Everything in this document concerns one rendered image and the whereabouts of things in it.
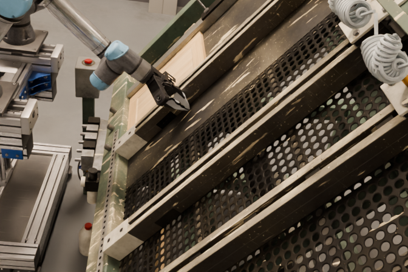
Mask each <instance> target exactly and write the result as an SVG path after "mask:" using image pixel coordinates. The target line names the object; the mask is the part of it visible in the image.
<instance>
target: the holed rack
mask: <svg viewBox="0 0 408 272"><path fill-rule="evenodd" d="M118 133H119V129H117V130H116V131H115V132H114V137H113V143H112V152H111V157H110V167H109V175H108V181H107V190H106V199H105V204H104V214H103V223H102V228H101V237H100V247H99V252H98V261H97V270H96V272H103V264H104V253H103V243H104V238H105V237H106V236H107V228H108V222H109V211H110V205H111V195H112V185H113V179H114V169H115V159H116V152H115V143H116V141H117V140H118Z"/></svg>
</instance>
